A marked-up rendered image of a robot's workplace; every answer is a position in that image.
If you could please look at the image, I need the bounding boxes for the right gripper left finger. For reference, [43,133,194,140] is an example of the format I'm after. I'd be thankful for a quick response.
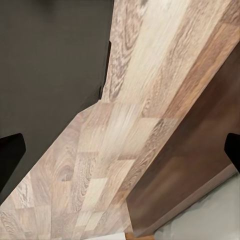
[0,133,26,193]

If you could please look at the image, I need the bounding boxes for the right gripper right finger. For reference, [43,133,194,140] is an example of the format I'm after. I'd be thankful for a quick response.
[224,133,240,173]

